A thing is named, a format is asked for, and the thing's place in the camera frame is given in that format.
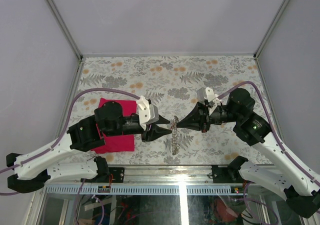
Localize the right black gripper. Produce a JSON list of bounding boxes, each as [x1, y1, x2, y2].
[[176, 101, 241, 133]]

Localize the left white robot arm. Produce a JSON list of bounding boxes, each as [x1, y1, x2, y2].
[[6, 100, 171, 194]]

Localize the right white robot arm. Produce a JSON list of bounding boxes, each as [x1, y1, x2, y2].
[[177, 87, 320, 218]]

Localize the red cloth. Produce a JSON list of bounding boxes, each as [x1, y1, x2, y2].
[[90, 97, 138, 153]]

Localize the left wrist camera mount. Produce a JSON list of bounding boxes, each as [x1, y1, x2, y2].
[[136, 96, 160, 131]]

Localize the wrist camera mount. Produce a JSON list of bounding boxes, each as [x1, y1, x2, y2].
[[196, 87, 222, 108], [136, 96, 160, 131]]

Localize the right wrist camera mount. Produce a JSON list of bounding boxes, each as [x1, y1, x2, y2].
[[196, 87, 222, 108]]

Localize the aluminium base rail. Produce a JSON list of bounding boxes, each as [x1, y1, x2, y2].
[[44, 165, 246, 195]]

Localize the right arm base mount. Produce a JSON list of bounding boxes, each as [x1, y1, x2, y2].
[[207, 155, 249, 184]]

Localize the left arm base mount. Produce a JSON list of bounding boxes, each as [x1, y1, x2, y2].
[[92, 156, 125, 184]]

